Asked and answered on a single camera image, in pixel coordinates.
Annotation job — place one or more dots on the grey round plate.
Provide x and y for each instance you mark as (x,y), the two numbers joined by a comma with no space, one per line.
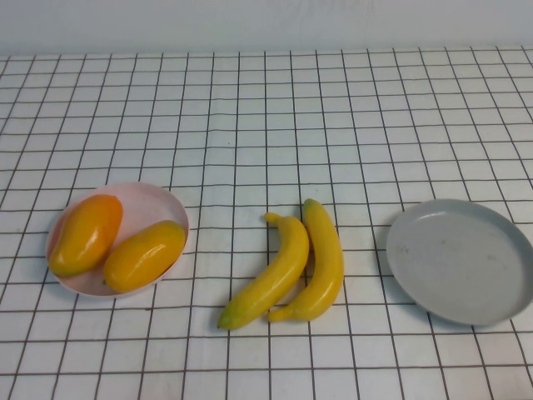
(454,262)

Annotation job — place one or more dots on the yellow plastic banana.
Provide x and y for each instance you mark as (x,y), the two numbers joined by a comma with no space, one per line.
(275,275)
(325,258)

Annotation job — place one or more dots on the orange-tinted yellow mango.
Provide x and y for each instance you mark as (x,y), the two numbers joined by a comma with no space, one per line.
(87,237)

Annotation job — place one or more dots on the pink round plate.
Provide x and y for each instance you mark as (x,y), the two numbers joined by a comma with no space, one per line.
(145,204)

